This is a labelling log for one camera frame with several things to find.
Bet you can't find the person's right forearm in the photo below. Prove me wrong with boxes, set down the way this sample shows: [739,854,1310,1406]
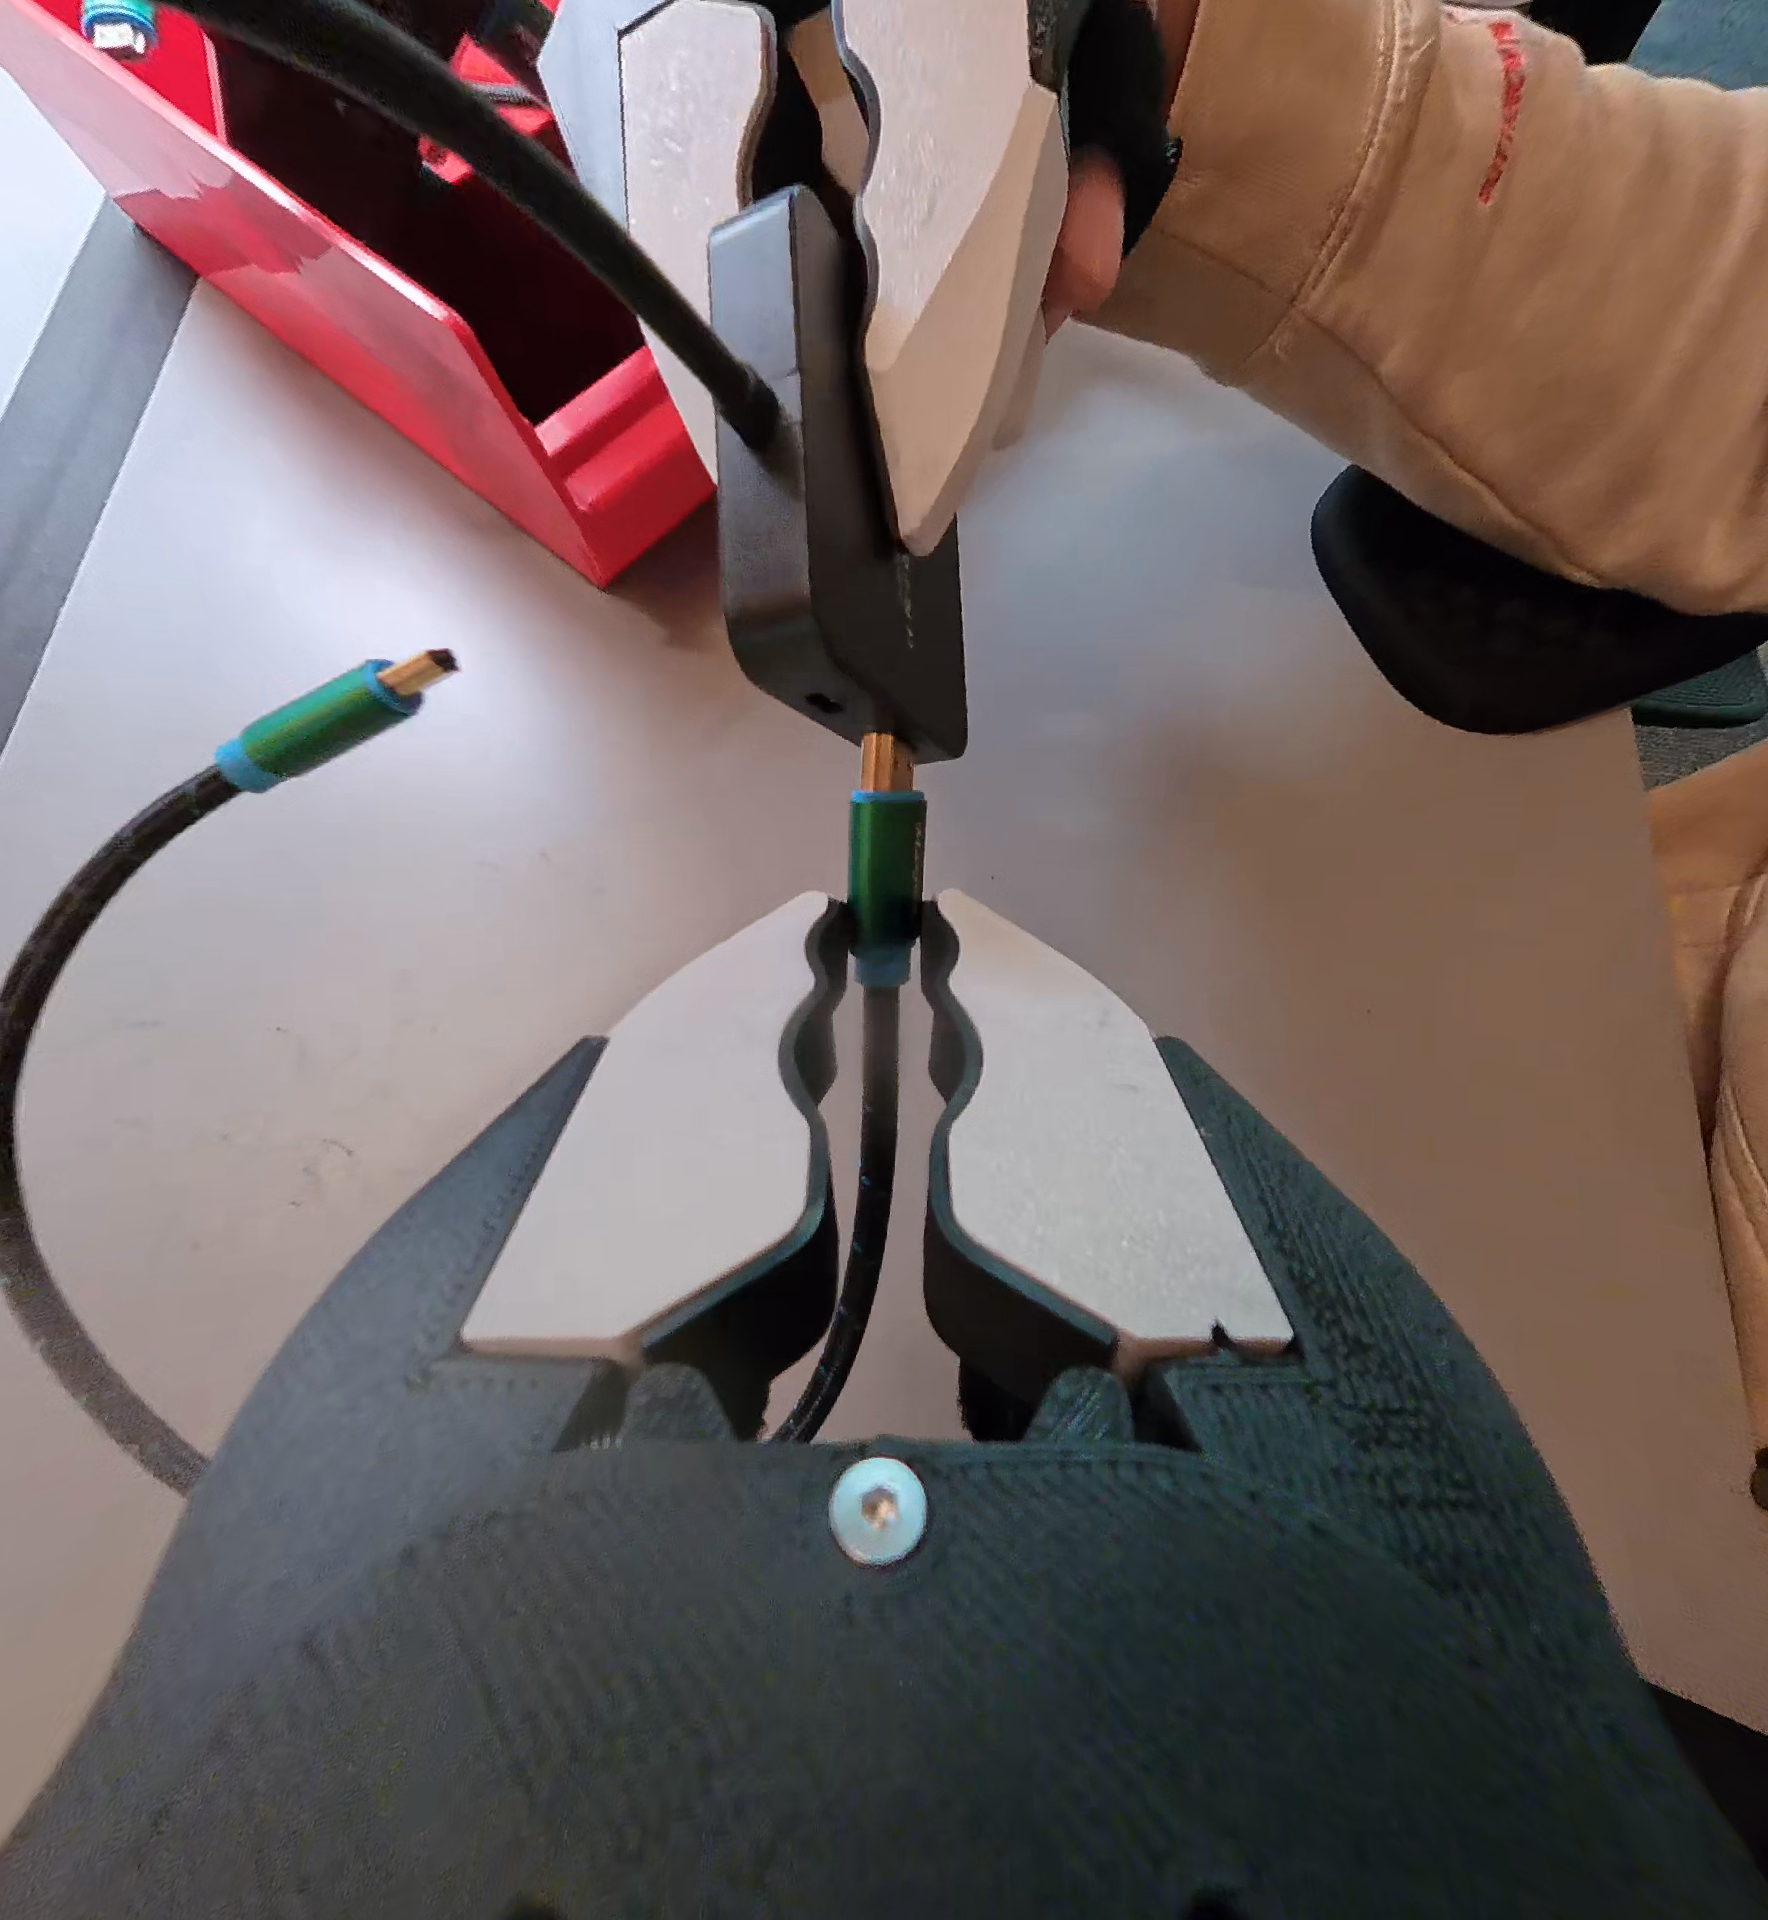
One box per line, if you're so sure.
[1108,0,1768,632]

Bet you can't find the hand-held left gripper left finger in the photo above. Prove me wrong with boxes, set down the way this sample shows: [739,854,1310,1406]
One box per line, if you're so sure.
[457,888,840,1363]

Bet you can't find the black bin divider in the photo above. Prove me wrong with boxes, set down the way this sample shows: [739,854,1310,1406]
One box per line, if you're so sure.
[210,29,645,430]

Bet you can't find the person's right hand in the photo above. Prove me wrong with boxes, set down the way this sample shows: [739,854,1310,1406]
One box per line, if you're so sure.
[1039,149,1133,339]

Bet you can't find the red plastic bin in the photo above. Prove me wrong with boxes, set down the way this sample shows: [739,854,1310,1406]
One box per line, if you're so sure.
[0,0,717,590]

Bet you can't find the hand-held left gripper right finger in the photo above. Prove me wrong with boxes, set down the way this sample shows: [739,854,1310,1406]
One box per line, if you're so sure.
[917,887,1300,1363]

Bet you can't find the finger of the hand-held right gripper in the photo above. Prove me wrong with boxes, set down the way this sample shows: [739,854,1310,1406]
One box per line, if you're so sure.
[786,0,1076,556]
[535,0,782,454]

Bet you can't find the black hdmi adapter with cable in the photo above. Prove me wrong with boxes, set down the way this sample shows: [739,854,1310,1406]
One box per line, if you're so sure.
[164,0,969,762]

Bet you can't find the black chair armrest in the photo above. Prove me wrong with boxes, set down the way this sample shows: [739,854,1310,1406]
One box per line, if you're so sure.
[1310,464,1768,738]

